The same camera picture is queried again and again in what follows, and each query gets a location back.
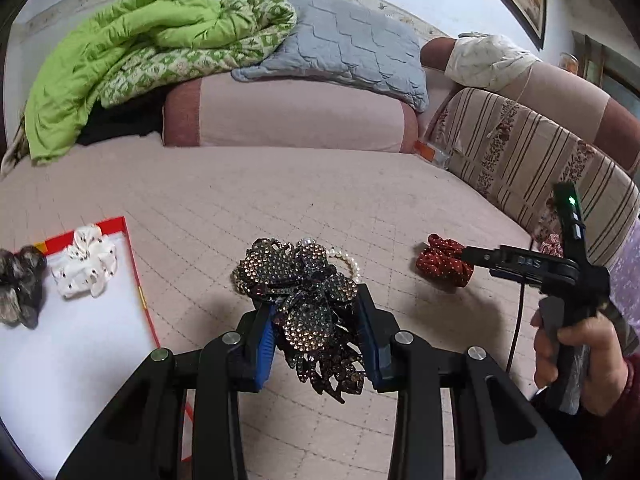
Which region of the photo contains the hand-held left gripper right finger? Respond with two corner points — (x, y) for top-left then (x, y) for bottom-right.
(355, 284), (583, 480)

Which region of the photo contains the green patterned blanket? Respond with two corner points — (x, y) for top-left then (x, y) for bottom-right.
(95, 0), (298, 108)

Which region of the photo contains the plain green blanket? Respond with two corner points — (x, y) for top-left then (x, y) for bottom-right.
(24, 0), (236, 165)

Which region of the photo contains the grey scrunchie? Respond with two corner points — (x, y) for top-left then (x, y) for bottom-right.
(0, 245), (48, 330)

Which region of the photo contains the rhinestone bow hair clip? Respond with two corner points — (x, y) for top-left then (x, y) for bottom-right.
(232, 237), (301, 303)

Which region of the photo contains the pink quilted bedspread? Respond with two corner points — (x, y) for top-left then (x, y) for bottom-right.
(0, 145), (551, 480)

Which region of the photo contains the striped floral cushion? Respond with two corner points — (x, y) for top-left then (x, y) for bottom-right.
(425, 87), (633, 267)

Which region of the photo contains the red polka dot scrunchie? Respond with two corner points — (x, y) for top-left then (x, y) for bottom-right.
(415, 234), (475, 288)

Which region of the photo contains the white tray with red rim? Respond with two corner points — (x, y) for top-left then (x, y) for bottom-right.
(0, 216), (195, 480)

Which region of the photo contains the white pearl bracelet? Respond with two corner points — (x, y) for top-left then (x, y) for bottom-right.
(300, 237), (362, 286)

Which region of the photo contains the grey quilted pillow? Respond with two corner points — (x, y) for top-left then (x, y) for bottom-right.
(231, 0), (430, 113)

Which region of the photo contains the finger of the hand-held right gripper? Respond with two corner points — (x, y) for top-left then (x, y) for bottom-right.
(489, 269), (547, 294)
(460, 244), (577, 282)

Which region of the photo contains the orange packet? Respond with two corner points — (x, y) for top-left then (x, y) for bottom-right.
(414, 140), (451, 168)

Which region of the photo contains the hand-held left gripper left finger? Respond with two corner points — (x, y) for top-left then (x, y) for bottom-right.
(56, 305), (276, 480)

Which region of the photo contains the dark red clothing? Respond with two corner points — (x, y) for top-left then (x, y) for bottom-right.
(530, 350), (640, 480)

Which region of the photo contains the white floral cloth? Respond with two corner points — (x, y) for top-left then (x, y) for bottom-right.
(445, 32), (543, 93)

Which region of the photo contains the black cloth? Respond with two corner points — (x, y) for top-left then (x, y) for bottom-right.
(77, 95), (168, 147)

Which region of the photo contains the wooden window frame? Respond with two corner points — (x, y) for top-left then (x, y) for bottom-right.
(560, 30), (640, 111)

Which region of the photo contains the white dotted scrunchie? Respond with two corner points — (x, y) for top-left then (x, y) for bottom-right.
(50, 224), (117, 298)

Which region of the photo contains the dark rhinestone flower hair clip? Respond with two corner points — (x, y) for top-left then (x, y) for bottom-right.
(272, 240), (358, 361)

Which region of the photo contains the brown rhinestone hair clip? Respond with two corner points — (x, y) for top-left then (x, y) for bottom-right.
(295, 332), (367, 405)

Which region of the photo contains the person's right hand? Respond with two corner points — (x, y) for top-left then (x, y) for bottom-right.
(530, 307), (630, 417)

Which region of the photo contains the pink bolster cushion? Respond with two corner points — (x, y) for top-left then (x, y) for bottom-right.
(162, 76), (420, 155)

